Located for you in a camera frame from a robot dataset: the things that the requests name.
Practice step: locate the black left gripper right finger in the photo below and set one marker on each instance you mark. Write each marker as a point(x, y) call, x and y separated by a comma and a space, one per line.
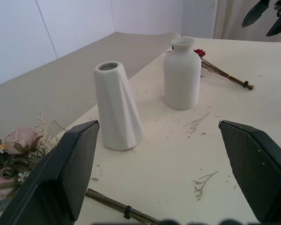
point(260, 173)

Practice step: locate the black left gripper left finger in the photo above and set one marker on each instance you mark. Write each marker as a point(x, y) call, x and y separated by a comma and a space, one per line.
point(61, 178)

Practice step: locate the twisted white ceramic vase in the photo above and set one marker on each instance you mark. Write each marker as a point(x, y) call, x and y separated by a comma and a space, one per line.
point(117, 110)

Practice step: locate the white bottle-shaped ceramic vase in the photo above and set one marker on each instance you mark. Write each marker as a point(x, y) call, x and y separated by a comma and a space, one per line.
point(181, 79)

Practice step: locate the pink rose bouquet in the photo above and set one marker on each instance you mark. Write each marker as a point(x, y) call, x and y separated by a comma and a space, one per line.
point(16, 143)

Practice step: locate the small dried twig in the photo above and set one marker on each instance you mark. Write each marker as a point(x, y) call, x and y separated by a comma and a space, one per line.
point(202, 185)

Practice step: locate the red berry dried flower bundle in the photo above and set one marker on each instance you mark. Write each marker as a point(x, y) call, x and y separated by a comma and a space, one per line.
point(221, 71)

